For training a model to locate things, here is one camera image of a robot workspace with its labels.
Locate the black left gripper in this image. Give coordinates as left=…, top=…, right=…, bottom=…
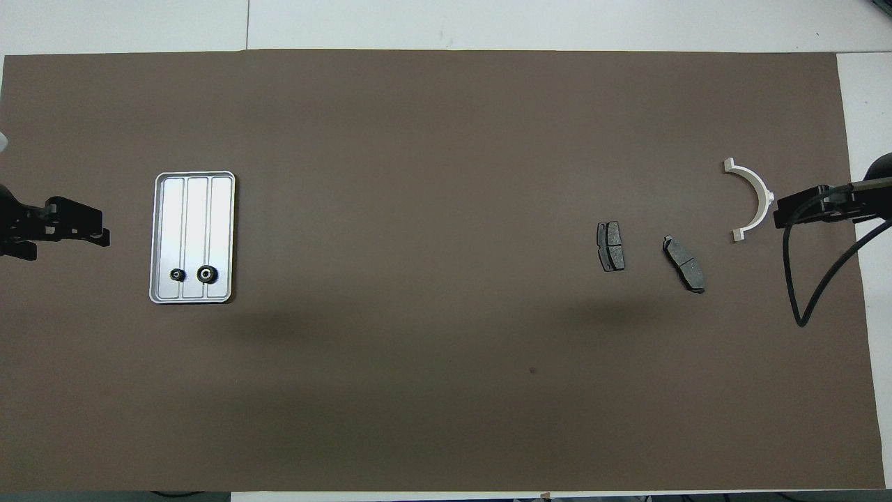
left=0, top=185, right=111, bottom=260

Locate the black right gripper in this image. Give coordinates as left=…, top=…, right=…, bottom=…
left=775, top=153, right=892, bottom=228

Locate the silver metal tray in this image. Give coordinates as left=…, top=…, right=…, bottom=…
left=148, top=171, right=236, bottom=305

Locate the long dark grey brake pad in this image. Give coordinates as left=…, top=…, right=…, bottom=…
left=662, top=236, right=707, bottom=294

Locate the short dark grey brake pad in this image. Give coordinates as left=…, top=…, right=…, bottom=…
left=597, top=221, right=626, bottom=273

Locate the brown paper table mat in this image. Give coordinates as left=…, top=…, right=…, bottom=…
left=0, top=49, right=887, bottom=493

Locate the white half ring bracket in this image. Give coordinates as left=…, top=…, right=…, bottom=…
left=723, top=158, right=776, bottom=242

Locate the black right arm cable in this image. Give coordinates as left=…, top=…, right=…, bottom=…
left=782, top=183, right=892, bottom=328

